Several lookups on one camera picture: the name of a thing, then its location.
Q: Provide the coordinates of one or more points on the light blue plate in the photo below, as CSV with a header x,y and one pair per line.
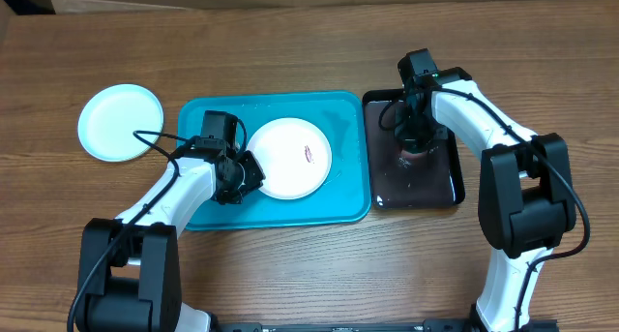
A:
x,y
107,122

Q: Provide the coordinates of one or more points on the teal plastic tray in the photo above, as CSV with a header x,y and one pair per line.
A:
x,y
345,196

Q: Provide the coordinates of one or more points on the green scrubbing sponge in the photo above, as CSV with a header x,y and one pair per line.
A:
x,y
414,147

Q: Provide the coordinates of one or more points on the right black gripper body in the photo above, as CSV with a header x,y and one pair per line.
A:
x,y
416,141

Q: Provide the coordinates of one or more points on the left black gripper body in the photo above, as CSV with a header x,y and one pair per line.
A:
x,y
248,176

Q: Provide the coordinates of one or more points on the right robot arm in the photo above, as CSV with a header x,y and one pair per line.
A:
x,y
526,197

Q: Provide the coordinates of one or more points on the pink white plate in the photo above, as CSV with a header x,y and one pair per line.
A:
x,y
294,155

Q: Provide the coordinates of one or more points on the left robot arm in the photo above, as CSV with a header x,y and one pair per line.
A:
x,y
129,267

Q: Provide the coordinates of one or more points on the black rectangular tray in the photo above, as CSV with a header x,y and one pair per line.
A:
x,y
400,179

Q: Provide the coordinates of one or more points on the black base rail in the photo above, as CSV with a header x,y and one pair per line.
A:
x,y
428,325

